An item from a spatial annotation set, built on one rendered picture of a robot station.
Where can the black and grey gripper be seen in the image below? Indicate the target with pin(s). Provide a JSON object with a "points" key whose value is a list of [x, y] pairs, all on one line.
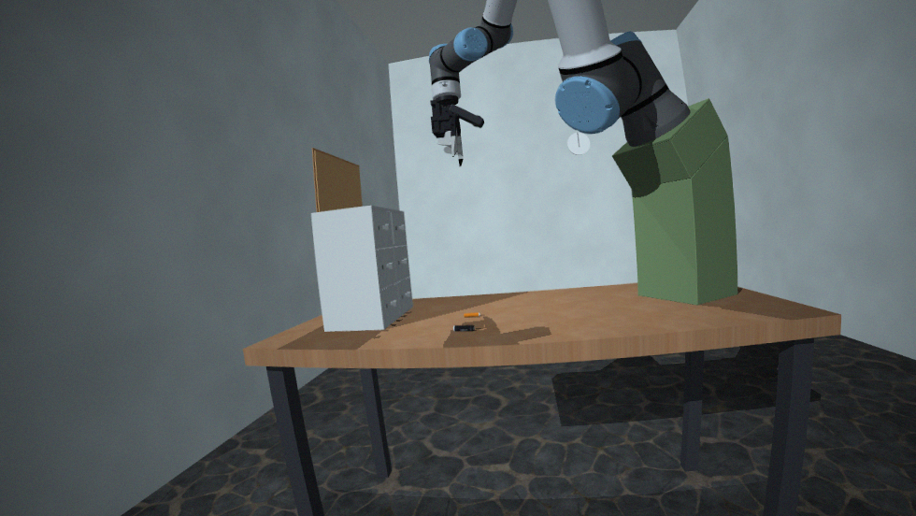
{"points": [[446, 126]]}

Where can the white chest of drawers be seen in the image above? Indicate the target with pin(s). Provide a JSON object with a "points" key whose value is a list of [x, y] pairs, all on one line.
{"points": [[347, 269]]}

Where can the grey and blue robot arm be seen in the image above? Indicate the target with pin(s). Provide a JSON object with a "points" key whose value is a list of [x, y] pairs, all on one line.
{"points": [[596, 88]]}

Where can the grey drawer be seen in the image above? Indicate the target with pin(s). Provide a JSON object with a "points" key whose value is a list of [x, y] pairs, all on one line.
{"points": [[401, 261], [397, 225], [404, 293], [385, 258], [383, 234], [390, 306]]}

